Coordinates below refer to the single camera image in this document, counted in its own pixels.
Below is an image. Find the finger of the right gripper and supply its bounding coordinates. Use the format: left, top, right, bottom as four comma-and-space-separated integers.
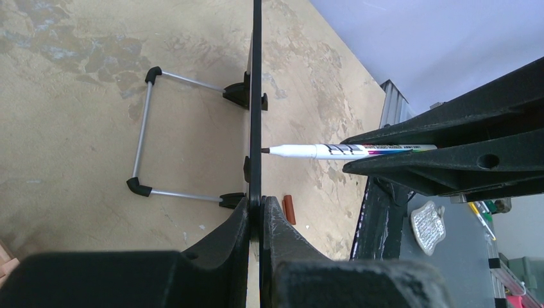
343, 129, 543, 201
343, 58, 543, 147

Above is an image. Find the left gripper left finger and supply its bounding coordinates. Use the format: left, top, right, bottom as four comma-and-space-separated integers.
1, 198, 250, 307

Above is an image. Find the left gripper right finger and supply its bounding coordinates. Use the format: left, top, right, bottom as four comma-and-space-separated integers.
259, 196, 453, 307

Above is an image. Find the brown marker cap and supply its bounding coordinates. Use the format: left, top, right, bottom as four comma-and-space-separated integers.
282, 194, 296, 225

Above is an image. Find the white whiteboard marker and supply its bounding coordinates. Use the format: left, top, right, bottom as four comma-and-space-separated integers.
261, 144, 438, 161

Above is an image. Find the black framed whiteboard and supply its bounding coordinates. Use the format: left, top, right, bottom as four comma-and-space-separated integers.
247, 1, 262, 257

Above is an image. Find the metal whiteboard stand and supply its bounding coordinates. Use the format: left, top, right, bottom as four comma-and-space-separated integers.
126, 66, 251, 209

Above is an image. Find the silver foil pouch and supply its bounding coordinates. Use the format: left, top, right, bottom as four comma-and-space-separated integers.
409, 201, 446, 256

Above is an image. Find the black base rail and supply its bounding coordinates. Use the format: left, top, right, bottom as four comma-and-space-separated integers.
350, 177, 416, 260

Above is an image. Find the aluminium frame rail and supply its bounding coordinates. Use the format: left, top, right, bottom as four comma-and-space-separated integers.
380, 80, 416, 128

